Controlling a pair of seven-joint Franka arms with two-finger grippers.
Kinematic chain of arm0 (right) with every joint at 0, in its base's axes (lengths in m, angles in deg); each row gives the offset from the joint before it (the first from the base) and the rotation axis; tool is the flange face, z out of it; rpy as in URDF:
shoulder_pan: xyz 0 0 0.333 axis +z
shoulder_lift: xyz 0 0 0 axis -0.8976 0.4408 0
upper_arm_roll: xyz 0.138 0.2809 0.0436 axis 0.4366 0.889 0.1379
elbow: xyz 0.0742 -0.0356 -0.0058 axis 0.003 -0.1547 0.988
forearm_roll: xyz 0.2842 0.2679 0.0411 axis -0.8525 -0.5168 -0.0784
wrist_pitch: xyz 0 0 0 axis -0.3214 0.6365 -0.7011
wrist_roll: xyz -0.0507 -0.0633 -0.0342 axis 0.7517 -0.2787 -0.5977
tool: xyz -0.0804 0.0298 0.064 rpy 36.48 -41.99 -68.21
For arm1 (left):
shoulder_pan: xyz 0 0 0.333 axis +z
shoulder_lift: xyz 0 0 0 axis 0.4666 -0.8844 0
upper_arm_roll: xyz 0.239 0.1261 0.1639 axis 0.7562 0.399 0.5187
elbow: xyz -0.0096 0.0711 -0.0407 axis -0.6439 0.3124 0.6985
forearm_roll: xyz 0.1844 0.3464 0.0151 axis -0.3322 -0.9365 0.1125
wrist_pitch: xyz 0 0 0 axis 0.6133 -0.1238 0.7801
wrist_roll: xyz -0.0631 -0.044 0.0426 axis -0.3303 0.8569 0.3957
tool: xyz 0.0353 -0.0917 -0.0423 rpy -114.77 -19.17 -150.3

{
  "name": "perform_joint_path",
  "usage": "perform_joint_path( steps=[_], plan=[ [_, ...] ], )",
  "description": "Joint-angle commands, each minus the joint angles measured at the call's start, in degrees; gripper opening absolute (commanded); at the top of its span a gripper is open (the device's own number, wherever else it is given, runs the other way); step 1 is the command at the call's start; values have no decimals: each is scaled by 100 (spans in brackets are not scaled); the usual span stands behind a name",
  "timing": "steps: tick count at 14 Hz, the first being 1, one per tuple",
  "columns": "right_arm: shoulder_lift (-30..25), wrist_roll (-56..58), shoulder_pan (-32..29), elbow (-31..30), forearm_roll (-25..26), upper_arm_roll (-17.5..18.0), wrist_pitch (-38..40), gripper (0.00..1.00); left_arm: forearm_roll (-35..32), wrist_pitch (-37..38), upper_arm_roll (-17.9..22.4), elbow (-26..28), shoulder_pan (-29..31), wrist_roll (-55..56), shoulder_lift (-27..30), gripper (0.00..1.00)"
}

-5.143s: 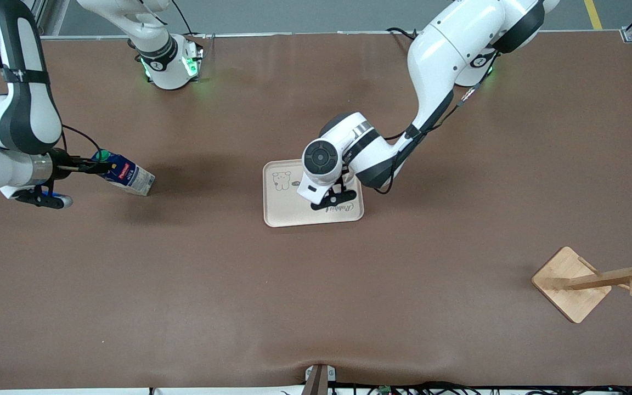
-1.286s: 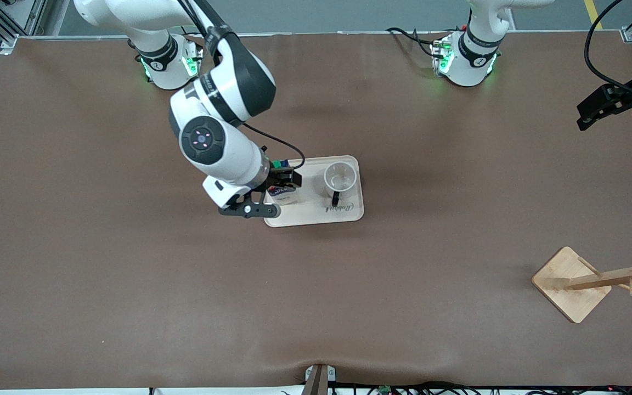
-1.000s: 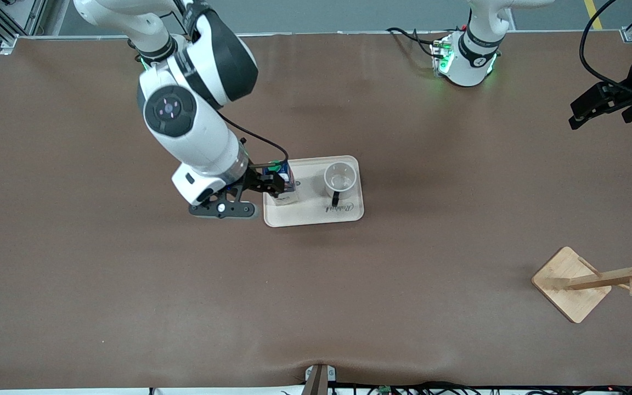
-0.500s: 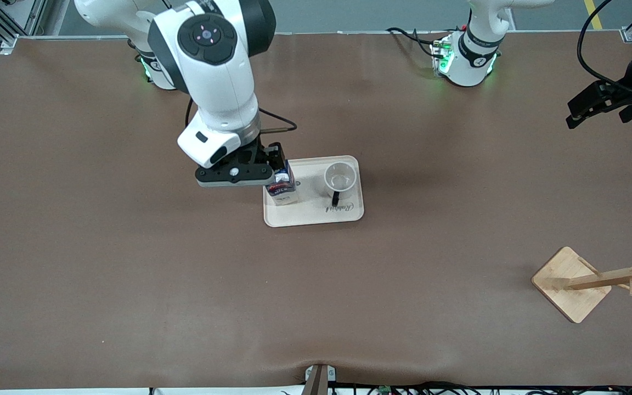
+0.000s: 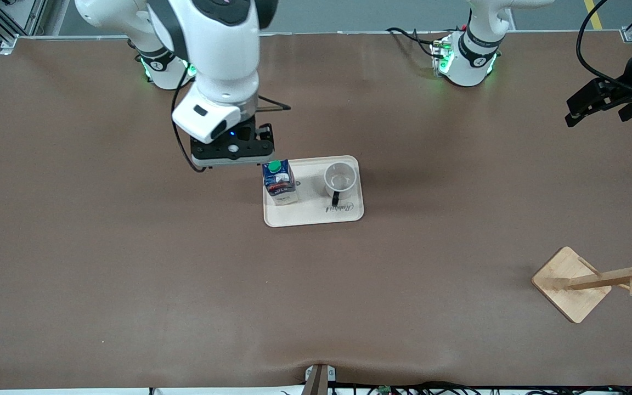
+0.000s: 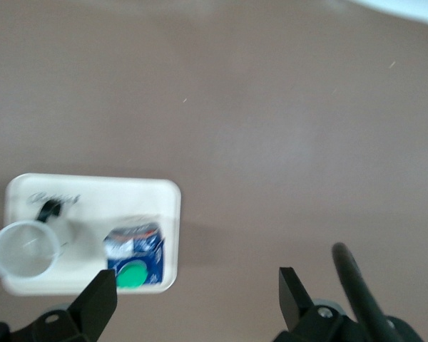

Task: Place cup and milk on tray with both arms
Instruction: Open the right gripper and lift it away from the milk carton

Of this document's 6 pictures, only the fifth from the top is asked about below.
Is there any white smiley mug black handle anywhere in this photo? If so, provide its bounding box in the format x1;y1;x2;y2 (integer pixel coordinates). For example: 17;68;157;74
324;162;358;208

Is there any wooden mug stand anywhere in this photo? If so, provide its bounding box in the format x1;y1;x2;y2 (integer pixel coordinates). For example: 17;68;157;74
531;241;632;324

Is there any black base cable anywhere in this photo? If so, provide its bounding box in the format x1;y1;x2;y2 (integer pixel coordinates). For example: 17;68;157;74
386;26;442;60

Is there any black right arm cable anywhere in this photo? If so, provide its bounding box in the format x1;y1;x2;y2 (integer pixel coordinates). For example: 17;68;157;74
172;82;207;172

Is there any blue milk carton green cap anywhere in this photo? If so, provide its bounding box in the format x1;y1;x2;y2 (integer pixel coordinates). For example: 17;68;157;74
262;159;300;207

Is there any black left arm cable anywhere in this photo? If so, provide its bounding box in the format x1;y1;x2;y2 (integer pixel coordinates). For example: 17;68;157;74
577;0;632;94

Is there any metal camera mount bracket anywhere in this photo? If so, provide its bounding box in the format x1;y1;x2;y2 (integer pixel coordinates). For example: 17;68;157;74
304;364;337;395

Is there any brown table mat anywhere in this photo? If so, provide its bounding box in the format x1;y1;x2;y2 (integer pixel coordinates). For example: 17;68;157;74
0;33;632;390

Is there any beige plastic tray bear print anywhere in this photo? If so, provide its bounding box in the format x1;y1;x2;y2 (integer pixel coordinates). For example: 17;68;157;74
262;155;365;228

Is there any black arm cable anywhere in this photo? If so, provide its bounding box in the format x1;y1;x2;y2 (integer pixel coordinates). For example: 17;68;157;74
172;82;207;172
577;0;632;94

